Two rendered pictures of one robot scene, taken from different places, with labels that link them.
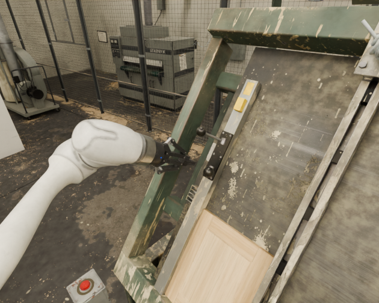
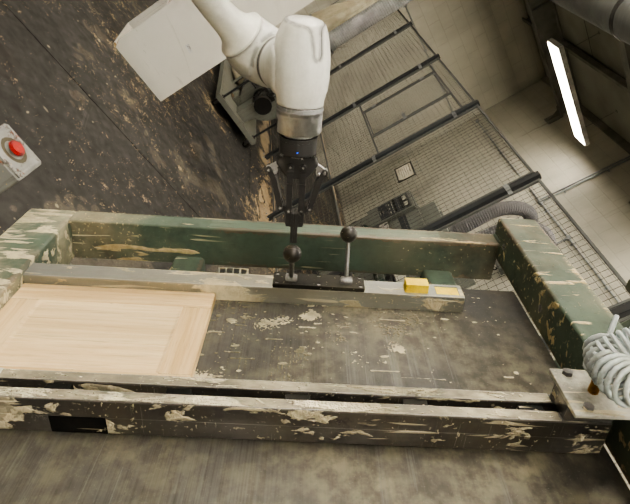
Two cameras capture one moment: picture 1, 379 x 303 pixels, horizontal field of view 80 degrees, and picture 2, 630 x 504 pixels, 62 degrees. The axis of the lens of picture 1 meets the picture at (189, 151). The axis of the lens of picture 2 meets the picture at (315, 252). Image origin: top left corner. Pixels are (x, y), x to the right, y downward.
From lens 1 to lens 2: 0.55 m
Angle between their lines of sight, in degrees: 24
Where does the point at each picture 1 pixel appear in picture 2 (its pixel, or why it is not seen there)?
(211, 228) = (187, 310)
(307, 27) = (576, 310)
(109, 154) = (292, 55)
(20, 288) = not seen: outside the picture
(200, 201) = (226, 281)
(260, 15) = (557, 263)
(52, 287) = not seen: outside the picture
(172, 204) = (192, 266)
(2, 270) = not seen: outside the picture
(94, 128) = (319, 28)
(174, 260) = (100, 275)
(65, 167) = (249, 26)
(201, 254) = (130, 311)
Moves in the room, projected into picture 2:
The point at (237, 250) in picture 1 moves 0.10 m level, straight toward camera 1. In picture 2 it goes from (168, 351) to (128, 332)
